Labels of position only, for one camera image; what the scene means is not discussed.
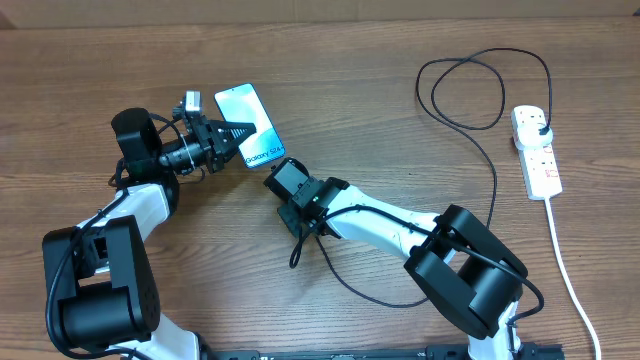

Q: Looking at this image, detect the black smartphone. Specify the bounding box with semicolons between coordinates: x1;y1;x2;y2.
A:
213;82;287;170

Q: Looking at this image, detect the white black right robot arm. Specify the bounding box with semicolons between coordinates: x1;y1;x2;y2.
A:
264;158;528;359

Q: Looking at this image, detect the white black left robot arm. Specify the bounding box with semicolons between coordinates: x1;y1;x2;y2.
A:
42;108;256;359

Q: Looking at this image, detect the white charger plug adapter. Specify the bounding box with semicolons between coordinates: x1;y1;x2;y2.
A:
513;123;554;151

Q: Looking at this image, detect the white power strip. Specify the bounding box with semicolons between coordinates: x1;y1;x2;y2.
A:
511;105;562;200

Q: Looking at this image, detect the white power strip cord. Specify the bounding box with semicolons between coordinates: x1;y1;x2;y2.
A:
543;196;603;360

